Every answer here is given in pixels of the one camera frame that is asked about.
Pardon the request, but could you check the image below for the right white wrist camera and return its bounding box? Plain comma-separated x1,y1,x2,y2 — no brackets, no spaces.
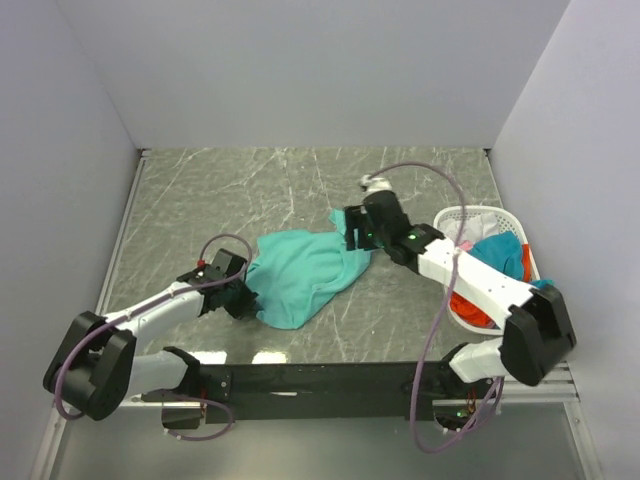
359,175,393,195

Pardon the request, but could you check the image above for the aluminium frame rail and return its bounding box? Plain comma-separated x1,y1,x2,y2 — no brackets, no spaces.
29,149,149,480

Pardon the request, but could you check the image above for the turquoise t-shirt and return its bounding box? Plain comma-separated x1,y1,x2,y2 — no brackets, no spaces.
246,209,372,330

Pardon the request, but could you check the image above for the orange t-shirt in basket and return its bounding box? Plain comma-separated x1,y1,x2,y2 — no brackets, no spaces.
448,243,533,330

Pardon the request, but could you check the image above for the black base bar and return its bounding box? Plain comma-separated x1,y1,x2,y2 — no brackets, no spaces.
160,362,496,431

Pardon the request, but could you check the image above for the white garment in basket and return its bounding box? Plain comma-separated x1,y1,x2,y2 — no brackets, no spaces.
439,213,500,245

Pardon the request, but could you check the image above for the blue t-shirt in basket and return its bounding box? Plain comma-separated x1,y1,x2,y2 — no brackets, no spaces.
469,231,554,288

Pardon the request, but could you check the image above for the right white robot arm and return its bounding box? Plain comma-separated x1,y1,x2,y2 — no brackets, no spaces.
344,190,577,399

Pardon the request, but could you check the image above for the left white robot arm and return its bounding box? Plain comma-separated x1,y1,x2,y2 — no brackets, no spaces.
43,249,258,421

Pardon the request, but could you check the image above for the white plastic laundry basket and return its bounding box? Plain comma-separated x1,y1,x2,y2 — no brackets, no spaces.
434,205,543,336

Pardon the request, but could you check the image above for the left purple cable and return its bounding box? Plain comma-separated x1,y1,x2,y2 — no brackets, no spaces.
52,233,256,442

